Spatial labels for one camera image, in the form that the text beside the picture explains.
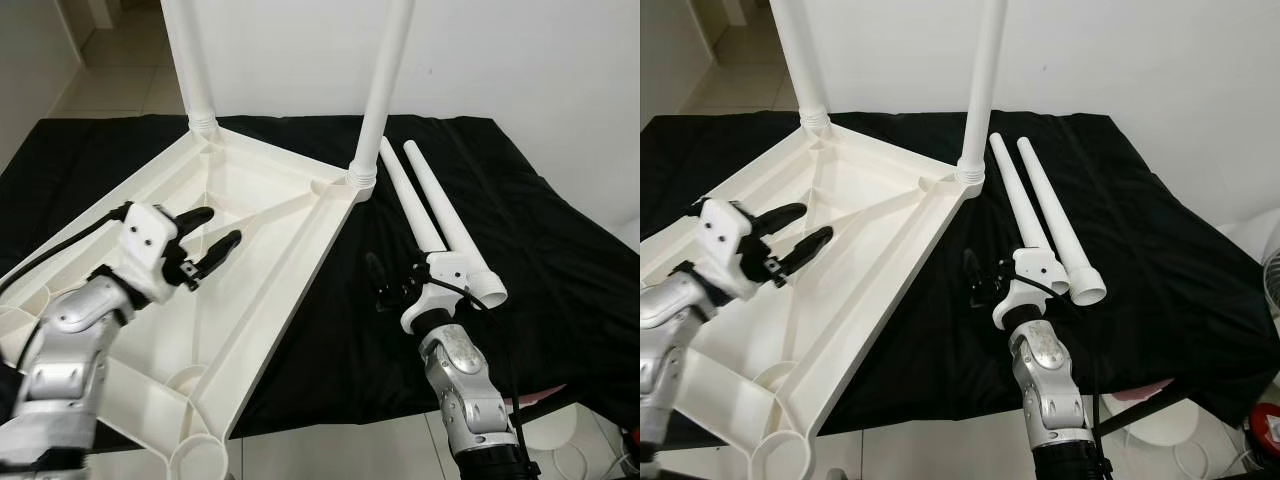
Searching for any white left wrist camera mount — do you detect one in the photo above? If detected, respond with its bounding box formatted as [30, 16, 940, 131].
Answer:
[115, 203, 183, 304]
[695, 197, 766, 299]

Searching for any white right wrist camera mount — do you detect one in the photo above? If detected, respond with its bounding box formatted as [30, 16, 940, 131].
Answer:
[402, 252, 473, 333]
[992, 248, 1059, 326]

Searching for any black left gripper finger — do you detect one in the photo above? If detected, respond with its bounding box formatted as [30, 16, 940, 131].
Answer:
[192, 229, 244, 277]
[172, 206, 217, 239]
[775, 225, 835, 275]
[755, 201, 808, 237]

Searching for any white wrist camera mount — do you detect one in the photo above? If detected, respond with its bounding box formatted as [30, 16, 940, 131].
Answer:
[695, 197, 766, 299]
[992, 248, 1059, 326]
[115, 203, 183, 304]
[402, 252, 473, 333]

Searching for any black table cloth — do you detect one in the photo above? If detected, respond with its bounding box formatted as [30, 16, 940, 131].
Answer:
[640, 110, 1280, 436]
[0, 115, 641, 441]

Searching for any white round floor base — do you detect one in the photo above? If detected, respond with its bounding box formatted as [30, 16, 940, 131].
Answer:
[520, 405, 601, 480]
[1115, 400, 1201, 451]

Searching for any white plastic table top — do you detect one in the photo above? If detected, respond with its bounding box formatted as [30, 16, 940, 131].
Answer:
[640, 122, 991, 480]
[0, 128, 379, 480]

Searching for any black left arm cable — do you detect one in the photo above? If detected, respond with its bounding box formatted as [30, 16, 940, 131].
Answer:
[0, 215, 131, 301]

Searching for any black metal table leg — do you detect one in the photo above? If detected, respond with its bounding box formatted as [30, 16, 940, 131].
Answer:
[510, 390, 581, 431]
[1095, 385, 1186, 436]

